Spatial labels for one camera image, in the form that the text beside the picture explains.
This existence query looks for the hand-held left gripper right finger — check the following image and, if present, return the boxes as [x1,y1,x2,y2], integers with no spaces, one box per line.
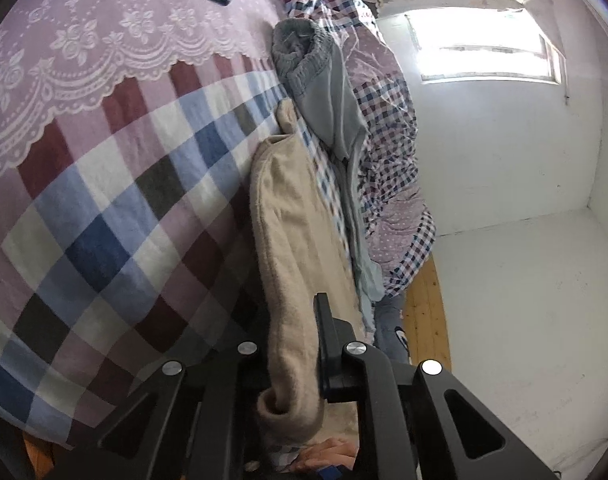
[314,292,559,480]

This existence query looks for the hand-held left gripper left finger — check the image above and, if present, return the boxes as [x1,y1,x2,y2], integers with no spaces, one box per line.
[44,342,272,480]

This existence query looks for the tan shirt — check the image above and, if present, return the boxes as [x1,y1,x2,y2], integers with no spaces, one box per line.
[249,99,379,448]

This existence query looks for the light blue-grey pants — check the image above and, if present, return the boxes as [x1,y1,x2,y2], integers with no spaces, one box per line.
[271,17,385,311]

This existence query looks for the person's right hand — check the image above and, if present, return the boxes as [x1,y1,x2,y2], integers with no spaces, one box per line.
[289,437,362,476]

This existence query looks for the person's jeans leg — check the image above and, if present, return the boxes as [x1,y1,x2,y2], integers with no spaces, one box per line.
[374,290,409,361]

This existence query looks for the person's dark shoe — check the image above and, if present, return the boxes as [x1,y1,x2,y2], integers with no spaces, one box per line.
[384,325,412,363]

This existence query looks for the checked bed sheet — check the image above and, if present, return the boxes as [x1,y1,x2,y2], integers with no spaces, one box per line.
[0,0,365,448]

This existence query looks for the window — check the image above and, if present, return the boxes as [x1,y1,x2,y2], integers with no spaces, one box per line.
[379,0,567,86]

